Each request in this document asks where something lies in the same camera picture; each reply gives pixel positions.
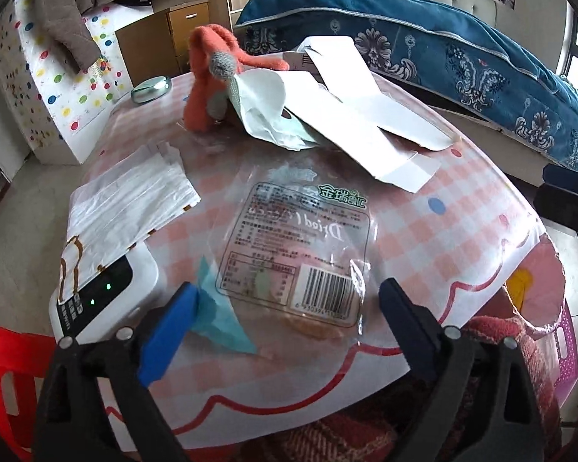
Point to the pink checkered tablecloth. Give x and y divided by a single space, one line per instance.
462 231

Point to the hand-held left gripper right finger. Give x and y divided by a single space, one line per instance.
404 317

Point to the round silver tin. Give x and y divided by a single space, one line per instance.
149 90

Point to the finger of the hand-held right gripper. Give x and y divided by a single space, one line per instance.
566 207

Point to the blue patterned blanket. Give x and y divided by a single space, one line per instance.
414 33

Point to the beige bed frame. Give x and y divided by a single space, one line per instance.
520 154

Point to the white bag with brown print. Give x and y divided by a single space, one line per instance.
84 264

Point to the orange knit glove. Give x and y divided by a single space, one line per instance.
200 101

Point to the wooden cabinet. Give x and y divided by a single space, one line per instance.
149 43

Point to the clear plastic food packet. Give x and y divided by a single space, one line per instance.
289 231

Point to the white paper bag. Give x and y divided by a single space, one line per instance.
260 101

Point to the white printed carton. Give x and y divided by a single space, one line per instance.
301 61

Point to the white electronic device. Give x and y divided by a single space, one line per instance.
125 288

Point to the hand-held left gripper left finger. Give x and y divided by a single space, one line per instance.
168 327

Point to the brown quilted jacket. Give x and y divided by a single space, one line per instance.
67 9

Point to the polka dot cover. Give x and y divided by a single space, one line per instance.
77 106

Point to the pink plastic basket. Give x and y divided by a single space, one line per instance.
566 337

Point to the teal foil wrapper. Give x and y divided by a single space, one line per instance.
216 317

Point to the red plastic stool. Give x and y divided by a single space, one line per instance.
9 346

